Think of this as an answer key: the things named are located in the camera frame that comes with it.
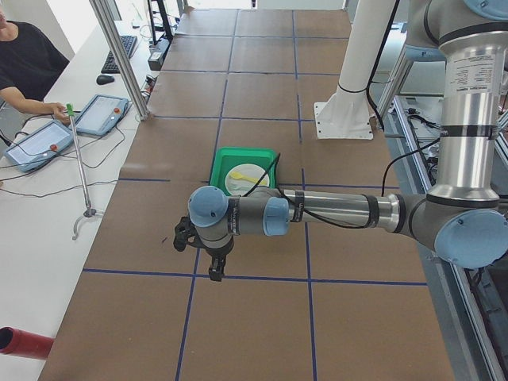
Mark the blue teach pendant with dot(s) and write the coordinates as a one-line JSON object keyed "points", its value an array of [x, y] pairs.
{"points": [[101, 114], [41, 146]]}

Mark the green plastic tray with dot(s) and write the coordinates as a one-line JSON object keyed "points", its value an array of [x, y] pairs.
{"points": [[228, 157]]}

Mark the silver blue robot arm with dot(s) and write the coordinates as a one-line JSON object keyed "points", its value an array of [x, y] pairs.
{"points": [[458, 217]]}

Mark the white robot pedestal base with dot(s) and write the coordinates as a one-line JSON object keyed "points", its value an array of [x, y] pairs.
{"points": [[346, 115]]}

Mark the far blue teach pendant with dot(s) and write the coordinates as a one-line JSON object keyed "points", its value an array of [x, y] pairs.
{"points": [[101, 114]]}

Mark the black power strip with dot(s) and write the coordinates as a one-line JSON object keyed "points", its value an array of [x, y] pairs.
{"points": [[158, 54]]}

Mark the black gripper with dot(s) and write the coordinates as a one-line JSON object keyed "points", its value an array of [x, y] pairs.
{"points": [[217, 252]]}

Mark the person in black shirt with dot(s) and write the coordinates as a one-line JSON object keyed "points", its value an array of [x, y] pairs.
{"points": [[30, 66]]}

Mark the near blue teach pendant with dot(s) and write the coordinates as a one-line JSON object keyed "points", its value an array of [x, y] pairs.
{"points": [[41, 146]]}

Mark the white round plate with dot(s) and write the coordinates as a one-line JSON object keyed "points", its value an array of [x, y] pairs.
{"points": [[241, 187]]}

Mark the black computer mouse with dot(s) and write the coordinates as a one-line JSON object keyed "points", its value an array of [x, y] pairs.
{"points": [[104, 79]]}

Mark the aluminium frame post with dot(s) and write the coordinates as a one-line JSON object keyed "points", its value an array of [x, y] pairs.
{"points": [[108, 26]]}

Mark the yellow plastic spoon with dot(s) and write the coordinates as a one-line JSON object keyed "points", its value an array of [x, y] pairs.
{"points": [[238, 176]]}

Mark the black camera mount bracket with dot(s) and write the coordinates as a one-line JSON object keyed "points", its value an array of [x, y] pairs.
{"points": [[185, 235]]}

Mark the red cylinder tube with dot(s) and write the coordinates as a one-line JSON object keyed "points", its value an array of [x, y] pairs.
{"points": [[16, 342]]}

